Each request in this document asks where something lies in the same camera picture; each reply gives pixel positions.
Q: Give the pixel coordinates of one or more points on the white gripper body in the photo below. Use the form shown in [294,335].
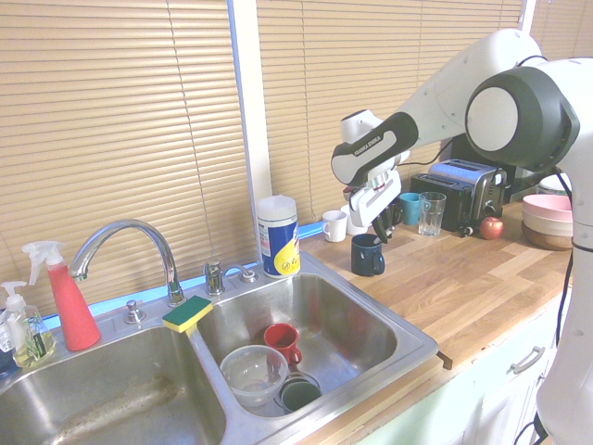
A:
[375,199]

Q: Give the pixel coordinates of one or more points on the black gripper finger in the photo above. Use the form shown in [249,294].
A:
[382,227]
[396,215]

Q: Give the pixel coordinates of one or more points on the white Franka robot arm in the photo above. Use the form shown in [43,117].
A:
[509,116]

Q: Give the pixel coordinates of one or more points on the stainless steel double sink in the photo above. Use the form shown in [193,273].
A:
[343,324]

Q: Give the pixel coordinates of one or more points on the teal mug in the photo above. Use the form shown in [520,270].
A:
[410,211]

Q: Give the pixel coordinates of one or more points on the white mug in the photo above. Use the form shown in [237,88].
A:
[357,230]
[334,227]

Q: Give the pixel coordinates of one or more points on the clear drinking glass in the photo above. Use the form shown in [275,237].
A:
[432,218]

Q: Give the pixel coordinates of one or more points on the navy blue mug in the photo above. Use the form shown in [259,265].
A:
[363,260]

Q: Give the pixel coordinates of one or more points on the black toaster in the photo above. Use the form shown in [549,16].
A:
[456,206]

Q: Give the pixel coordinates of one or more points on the silver toaster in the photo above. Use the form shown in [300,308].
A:
[484,185]

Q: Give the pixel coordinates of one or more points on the black countertop appliance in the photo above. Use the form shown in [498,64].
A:
[463,148]

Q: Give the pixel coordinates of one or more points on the red apple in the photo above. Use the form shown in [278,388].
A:
[491,228]

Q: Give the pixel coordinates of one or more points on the Lysol wipes canister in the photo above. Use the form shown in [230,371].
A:
[278,241]

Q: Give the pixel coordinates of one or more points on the chrome side sprayer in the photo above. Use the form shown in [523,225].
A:
[245,274]

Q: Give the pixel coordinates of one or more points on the red mug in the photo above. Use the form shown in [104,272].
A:
[282,340]

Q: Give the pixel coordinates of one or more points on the pink bowl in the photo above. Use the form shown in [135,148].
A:
[546,206]

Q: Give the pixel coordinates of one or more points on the cream bowl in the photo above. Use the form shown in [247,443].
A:
[546,225]

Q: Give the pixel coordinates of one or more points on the wooden bowl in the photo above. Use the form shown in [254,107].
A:
[546,240]

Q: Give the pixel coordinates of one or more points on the white and green dish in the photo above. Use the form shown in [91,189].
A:
[553,184]

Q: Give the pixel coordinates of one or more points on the dark grey cup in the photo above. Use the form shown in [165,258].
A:
[301,397]

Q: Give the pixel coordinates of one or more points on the white kitchen cabinet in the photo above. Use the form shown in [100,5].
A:
[486,398]

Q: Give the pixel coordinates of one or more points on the clear plastic bowl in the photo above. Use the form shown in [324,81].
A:
[252,385]

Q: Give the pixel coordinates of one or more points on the yellow green sponge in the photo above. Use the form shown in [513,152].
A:
[185,314]

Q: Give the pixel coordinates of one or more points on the chrome gooseneck faucet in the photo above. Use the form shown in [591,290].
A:
[153,232]

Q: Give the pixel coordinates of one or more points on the narrow tan window blind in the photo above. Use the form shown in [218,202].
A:
[563,25]

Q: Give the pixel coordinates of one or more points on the chrome round knob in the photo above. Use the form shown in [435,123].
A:
[134,313]

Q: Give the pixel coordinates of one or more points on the wide tan window blind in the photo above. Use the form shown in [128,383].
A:
[116,116]

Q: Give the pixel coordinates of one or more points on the red spray bottle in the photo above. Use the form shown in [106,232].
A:
[71,315]

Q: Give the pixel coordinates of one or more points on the clear soap pump bottle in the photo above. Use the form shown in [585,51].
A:
[32,345]

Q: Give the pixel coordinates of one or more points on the bottle with white label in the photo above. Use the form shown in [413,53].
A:
[4,343]

